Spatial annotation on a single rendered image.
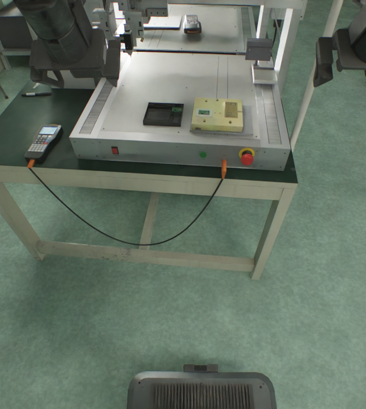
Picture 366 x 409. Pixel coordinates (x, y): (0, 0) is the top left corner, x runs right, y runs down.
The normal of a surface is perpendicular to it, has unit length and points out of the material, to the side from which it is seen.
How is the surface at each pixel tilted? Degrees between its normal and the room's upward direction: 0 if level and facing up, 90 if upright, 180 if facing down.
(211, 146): 90
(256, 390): 0
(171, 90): 0
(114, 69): 30
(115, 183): 90
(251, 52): 90
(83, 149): 90
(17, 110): 0
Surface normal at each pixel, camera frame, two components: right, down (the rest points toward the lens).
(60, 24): 0.69, 0.72
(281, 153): -0.10, 0.77
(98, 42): -0.02, -0.16
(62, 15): 0.88, 0.47
